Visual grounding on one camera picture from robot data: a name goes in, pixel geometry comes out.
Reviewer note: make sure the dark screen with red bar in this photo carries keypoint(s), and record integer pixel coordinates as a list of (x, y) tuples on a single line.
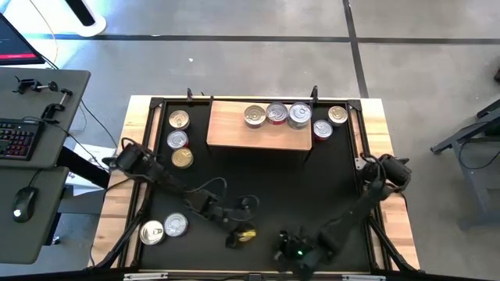
[(13, 43)]

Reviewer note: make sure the black stand pole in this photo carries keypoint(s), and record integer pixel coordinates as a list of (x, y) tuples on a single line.
[(80, 11)]

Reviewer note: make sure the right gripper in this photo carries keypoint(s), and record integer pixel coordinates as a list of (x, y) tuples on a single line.
[(306, 257)]

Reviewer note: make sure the black desk clamp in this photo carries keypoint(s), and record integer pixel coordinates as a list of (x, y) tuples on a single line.
[(24, 84), (48, 112)]

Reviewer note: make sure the black computer mouse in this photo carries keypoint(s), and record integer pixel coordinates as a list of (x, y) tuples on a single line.
[(24, 203)]

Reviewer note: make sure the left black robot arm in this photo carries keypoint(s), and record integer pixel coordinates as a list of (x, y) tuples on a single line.
[(133, 162)]

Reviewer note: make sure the backlit black keyboard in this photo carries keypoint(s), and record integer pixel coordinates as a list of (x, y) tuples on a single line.
[(17, 140)]

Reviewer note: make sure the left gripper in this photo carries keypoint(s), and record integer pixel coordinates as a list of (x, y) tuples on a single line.
[(234, 218)]

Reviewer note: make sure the gold-lid green label can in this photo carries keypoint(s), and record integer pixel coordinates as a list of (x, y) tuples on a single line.
[(247, 235), (182, 157)]

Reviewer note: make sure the green-blue label tuna can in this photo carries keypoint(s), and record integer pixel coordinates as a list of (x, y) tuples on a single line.
[(299, 127), (300, 113)]

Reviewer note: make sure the black table mat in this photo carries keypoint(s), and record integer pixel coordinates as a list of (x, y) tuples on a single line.
[(273, 187)]

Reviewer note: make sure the grey metal stand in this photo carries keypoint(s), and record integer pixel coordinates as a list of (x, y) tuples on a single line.
[(480, 183)]

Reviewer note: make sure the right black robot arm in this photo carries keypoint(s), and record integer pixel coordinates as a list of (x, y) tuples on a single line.
[(351, 218)]

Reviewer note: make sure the silver-lid seafood can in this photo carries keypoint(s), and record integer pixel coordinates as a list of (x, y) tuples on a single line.
[(151, 232)]

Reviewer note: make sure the grey desk panel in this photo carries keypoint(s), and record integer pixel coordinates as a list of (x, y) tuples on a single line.
[(23, 105), (43, 234)]

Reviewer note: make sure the silver metal bracket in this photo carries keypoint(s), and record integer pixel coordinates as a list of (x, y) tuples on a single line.
[(363, 278), (144, 276)]

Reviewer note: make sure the pink label seafood can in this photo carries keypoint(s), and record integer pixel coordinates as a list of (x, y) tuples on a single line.
[(255, 116), (179, 119), (338, 115)]

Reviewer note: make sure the wooden shelf with black legs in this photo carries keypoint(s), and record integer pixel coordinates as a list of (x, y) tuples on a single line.
[(234, 132)]

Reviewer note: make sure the black desk leg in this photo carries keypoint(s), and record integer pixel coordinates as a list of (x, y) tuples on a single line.
[(84, 168)]

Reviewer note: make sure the white round stand base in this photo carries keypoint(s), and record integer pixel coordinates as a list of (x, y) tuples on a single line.
[(95, 27)]

